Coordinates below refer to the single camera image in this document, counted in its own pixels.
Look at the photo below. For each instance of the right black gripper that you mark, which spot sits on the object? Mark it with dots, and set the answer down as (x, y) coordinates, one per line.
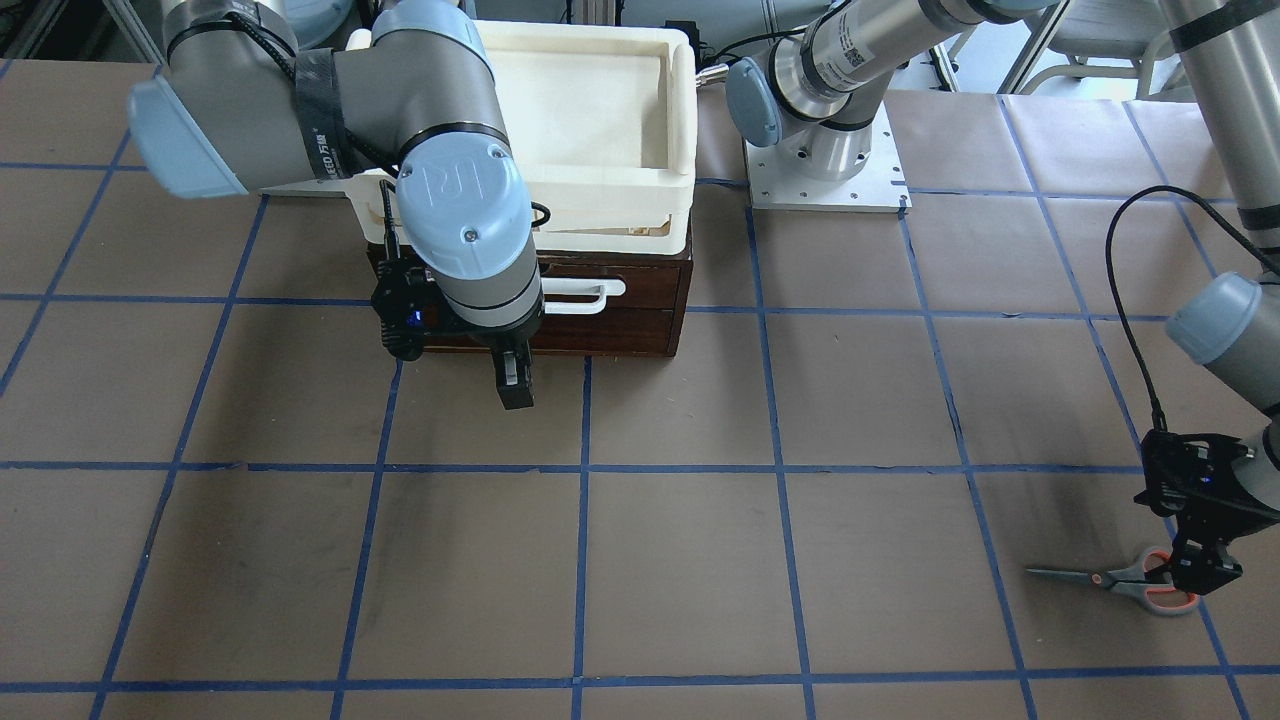
(497, 338)

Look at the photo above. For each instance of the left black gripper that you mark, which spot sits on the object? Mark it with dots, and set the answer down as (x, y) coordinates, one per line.
(1237, 510)

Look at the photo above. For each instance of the orange grey handled scissors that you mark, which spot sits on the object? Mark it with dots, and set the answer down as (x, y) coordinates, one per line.
(1147, 581)

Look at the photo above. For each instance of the white plastic drawer handle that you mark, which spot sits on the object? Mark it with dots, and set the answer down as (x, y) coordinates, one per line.
(579, 296)

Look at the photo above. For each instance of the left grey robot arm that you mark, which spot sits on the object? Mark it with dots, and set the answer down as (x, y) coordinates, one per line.
(823, 78)

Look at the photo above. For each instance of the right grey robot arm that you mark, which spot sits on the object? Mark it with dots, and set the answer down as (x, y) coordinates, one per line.
(241, 107)

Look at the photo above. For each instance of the dark brown wooden drawer cabinet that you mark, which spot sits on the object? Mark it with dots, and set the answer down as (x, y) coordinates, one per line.
(610, 300)

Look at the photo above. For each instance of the cream plastic bin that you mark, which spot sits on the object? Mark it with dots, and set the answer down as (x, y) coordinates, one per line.
(603, 122)

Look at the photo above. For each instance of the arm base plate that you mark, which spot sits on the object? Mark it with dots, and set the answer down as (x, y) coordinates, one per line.
(827, 170)

